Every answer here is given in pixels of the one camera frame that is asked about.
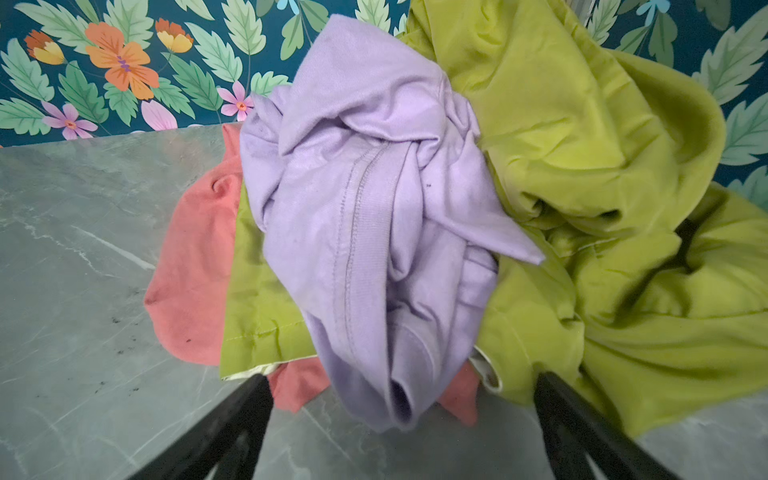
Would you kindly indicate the lime green cloth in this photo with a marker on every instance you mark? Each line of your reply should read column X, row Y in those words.
column 651, row 300

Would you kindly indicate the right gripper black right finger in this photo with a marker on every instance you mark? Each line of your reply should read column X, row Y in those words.
column 577, row 436

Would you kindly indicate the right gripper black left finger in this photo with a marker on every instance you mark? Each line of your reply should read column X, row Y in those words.
column 225, row 444

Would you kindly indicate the lilac purple cloth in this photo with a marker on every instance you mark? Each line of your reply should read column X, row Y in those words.
column 379, row 217

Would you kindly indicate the pink red cloth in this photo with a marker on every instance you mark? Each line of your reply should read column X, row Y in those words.
column 186, row 297

